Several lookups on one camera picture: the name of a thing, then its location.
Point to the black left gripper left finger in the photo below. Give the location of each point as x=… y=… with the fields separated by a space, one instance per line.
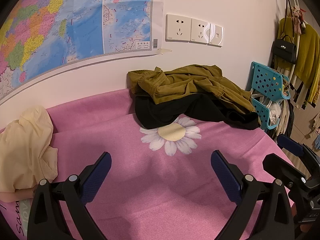
x=46 y=219

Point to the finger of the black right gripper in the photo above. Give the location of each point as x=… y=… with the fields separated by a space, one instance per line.
x=303 y=152
x=280 y=169

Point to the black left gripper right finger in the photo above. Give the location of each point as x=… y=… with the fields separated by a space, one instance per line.
x=274 y=221

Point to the olive green jacket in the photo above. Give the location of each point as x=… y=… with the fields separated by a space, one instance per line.
x=192 y=79

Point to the cream yellow garment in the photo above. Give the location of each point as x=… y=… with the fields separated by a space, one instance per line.
x=26 y=154

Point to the mustard yellow hanging sweater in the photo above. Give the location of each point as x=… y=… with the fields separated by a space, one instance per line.
x=307 y=65

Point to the pink daisy bed sheet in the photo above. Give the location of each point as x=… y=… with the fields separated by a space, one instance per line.
x=157 y=188

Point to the black garment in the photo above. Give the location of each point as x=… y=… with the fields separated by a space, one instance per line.
x=203 y=106

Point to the black handbag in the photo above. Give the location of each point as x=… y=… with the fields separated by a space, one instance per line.
x=285 y=48

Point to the plush toy ornament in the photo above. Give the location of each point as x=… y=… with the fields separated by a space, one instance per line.
x=297 y=18

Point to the white wall socket middle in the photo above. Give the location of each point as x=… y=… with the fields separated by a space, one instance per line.
x=200 y=31

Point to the white wall socket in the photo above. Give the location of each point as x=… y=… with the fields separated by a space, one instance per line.
x=200 y=31
x=178 y=28

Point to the white wall socket left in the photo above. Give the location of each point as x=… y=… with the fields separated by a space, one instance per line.
x=178 y=28

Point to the colourful wall map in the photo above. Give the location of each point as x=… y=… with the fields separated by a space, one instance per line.
x=41 y=35

